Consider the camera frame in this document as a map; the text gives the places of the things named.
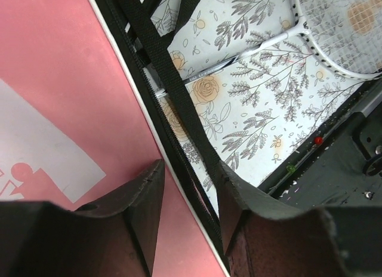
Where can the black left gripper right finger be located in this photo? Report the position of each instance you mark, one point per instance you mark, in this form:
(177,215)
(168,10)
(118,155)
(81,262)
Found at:
(262,236)

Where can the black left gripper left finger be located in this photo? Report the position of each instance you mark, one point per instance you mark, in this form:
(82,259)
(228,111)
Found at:
(115,235)

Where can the pink racket cover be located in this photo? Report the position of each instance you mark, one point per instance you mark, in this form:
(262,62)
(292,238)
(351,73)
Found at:
(79,118)

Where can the floral patterned table mat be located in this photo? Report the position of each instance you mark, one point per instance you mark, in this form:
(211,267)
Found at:
(258,111)

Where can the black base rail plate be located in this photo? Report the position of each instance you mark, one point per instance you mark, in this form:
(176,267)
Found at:
(340,163)

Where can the white frame racket black handle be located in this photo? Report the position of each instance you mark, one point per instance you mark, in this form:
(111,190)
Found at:
(344,35)

